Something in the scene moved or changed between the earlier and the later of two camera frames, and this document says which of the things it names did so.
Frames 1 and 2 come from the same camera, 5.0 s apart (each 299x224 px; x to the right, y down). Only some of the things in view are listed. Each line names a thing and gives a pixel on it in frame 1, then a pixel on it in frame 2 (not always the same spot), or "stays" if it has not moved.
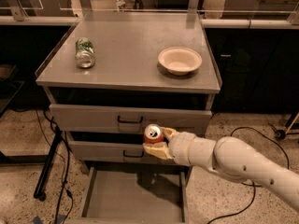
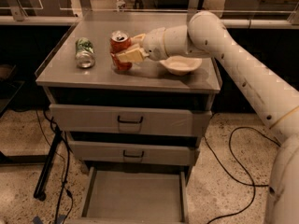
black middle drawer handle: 135,156 stays
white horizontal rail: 207,23 stays
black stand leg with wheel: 41,189 stays
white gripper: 182,147 to 153,44
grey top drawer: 104,119 stays
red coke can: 152,133 to 119,41
